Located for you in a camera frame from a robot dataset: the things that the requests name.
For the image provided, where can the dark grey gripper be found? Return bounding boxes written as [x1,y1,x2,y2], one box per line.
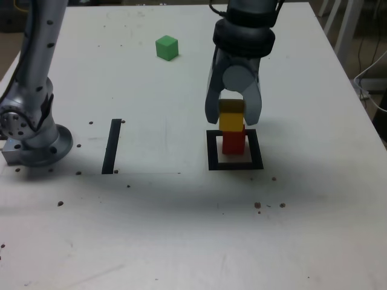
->
[204,47,264,127]

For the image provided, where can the yellow cube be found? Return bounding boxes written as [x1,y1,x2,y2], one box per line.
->
[218,98,246,133]

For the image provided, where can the red cube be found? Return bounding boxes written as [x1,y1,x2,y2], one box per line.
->
[222,124,247,155]

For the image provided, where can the green cube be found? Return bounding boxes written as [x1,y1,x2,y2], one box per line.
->
[155,34,179,62]

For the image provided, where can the black tape square outline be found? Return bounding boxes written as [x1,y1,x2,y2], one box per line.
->
[206,129,264,171]

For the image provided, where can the black tape strip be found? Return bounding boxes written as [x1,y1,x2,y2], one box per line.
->
[101,118,122,175]

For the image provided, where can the dark background box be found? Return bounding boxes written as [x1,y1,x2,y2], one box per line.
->
[0,11,27,33]

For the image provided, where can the black camera cable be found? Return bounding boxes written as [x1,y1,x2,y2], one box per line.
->
[208,0,285,22]

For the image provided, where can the white background cable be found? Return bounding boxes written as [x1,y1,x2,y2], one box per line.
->
[353,50,387,113]

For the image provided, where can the white frame legs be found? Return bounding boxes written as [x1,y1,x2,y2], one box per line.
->
[317,0,363,58]

